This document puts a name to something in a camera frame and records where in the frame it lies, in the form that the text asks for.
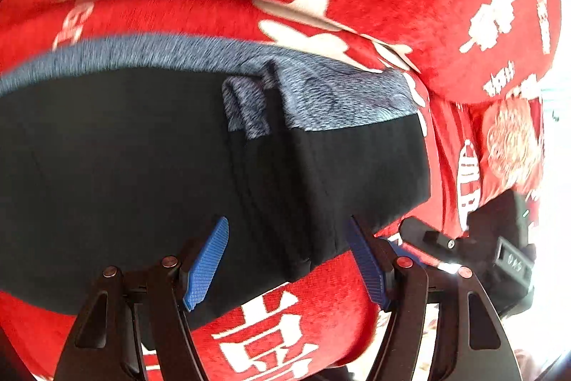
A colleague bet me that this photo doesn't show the black pants grey leaf stripe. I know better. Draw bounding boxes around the black pants grey leaf stripe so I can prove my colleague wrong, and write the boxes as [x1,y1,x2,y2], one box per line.
[0,34,431,331]

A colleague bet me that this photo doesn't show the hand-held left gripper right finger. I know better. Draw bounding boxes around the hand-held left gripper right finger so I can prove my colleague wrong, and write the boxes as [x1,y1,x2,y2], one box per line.
[347,215,524,381]

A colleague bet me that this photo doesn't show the red cushion gold print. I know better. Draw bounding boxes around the red cushion gold print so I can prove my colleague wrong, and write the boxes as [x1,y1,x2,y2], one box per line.
[483,97,545,201]

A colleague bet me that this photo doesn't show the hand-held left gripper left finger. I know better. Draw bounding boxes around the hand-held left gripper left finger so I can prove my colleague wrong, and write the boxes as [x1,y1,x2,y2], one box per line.
[54,216,230,381]

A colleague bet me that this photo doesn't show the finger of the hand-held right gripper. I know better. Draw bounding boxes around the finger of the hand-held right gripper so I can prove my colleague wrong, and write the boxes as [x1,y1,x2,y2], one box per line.
[399,218,471,272]

